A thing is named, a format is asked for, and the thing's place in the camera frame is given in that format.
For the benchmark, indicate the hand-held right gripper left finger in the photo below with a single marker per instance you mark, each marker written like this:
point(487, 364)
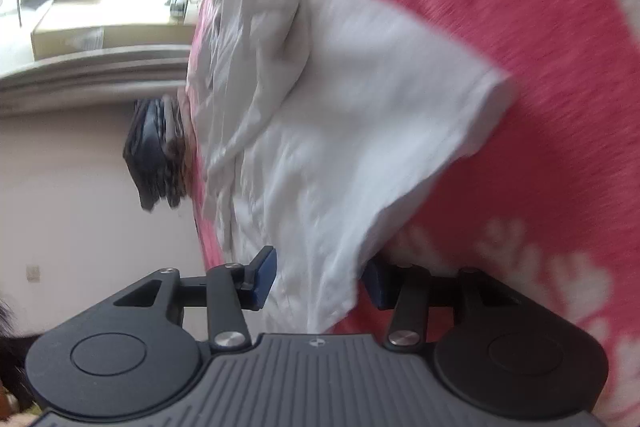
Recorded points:
point(265, 276)

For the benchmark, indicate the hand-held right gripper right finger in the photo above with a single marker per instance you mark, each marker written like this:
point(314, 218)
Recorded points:
point(375, 286)

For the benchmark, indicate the white button shirt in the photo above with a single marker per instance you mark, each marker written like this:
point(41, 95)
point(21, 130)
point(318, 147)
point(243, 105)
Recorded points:
point(350, 107)

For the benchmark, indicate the dark grey folded jeans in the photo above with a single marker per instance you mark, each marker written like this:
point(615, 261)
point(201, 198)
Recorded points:
point(140, 157)

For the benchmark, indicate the blue folded jeans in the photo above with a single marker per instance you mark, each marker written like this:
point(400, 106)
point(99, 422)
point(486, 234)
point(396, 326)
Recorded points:
point(157, 132)

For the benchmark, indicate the dark cloth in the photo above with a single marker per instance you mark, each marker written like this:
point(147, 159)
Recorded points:
point(12, 347)

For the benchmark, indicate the beige curtain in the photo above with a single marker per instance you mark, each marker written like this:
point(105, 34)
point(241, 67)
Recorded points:
point(90, 79)

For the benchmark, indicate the pink floral blanket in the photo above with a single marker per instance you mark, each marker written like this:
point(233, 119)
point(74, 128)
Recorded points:
point(525, 32)

